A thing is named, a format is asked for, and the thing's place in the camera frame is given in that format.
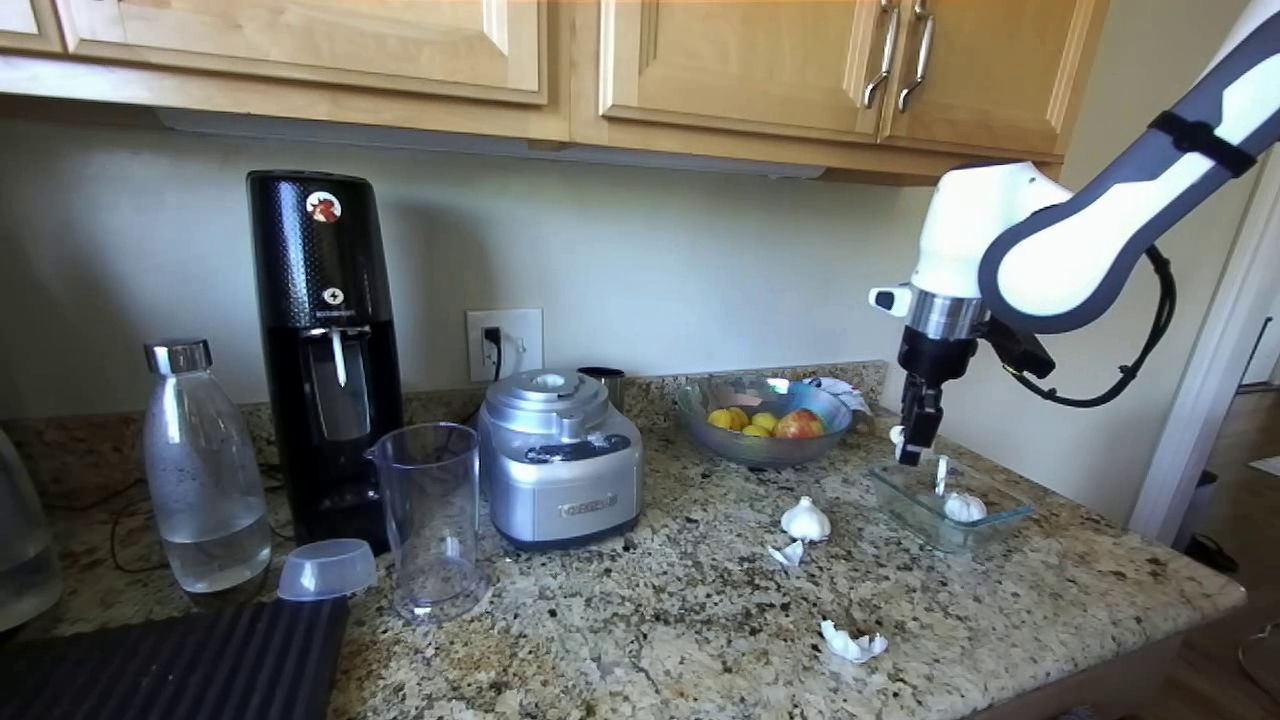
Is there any silver food processor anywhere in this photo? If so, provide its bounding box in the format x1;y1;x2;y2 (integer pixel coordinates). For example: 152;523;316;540
473;363;647;555

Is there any square glass container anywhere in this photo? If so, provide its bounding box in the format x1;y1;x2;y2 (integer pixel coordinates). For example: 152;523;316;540
867;447;1039;555

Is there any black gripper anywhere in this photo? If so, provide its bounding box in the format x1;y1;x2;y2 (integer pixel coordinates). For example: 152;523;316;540
891;328;986;472

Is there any glass bowl with fruit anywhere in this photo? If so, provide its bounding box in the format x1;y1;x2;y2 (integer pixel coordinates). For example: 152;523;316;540
685;375;858;472

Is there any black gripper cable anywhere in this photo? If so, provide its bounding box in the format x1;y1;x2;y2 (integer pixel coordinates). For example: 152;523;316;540
1008;242;1184;412

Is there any white blue potato bag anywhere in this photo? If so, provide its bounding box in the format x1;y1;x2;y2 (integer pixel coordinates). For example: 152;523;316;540
796;372;876;420

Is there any white garlic bulb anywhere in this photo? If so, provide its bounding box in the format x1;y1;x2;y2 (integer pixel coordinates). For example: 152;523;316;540
777;493;837;547
939;489;992;527

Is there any silver cabinet handle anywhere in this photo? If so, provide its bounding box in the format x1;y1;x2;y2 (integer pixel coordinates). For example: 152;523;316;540
891;0;939;117
858;0;908;112

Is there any black ribbed drying mat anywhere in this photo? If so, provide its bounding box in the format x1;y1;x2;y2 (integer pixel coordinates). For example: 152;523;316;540
0;597;357;720

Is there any clear bottle silver cap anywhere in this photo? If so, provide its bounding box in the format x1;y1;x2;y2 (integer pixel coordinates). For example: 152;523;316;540
140;338;275;597

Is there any tall clear drinking glass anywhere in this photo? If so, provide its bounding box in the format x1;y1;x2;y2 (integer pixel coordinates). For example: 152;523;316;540
363;417;489;627

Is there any wooden upper cabinet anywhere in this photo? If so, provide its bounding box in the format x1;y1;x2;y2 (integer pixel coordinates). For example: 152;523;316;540
0;0;1113;184

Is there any red orange apple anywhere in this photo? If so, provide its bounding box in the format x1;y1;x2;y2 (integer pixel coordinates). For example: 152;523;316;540
772;409;833;447

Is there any translucent plastic lid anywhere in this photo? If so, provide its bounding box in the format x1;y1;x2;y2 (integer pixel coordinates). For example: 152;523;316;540
275;535;385;608

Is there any large garlic skin scrap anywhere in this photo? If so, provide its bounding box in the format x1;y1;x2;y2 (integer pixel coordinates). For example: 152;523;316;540
818;618;891;669

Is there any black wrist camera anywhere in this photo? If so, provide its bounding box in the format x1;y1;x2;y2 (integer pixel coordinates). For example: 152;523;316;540
975;313;1059;389

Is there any white door frame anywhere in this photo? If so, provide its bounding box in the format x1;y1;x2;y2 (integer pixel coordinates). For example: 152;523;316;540
1125;136;1280;553

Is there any white wall outlet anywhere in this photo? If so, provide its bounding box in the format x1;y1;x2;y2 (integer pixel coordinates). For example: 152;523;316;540
463;306;550;389

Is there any black soda maker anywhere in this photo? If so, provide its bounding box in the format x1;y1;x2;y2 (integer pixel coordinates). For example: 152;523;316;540
244;168;407;553

